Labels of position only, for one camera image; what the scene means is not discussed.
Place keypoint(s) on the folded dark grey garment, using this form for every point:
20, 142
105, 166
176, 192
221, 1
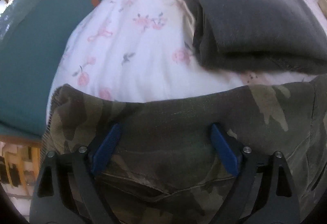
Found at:
258, 35

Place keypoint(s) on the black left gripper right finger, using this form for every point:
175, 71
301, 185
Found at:
263, 190

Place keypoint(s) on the camouflage pants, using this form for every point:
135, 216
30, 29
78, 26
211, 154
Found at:
165, 169

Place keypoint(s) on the white floral bed sheet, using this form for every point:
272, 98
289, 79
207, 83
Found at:
141, 51

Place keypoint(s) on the teal orange bed footboard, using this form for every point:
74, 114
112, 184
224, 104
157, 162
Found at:
33, 38

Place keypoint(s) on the yellow wooden rack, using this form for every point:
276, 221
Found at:
26, 160

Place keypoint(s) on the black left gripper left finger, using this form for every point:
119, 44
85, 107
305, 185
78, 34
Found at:
65, 190

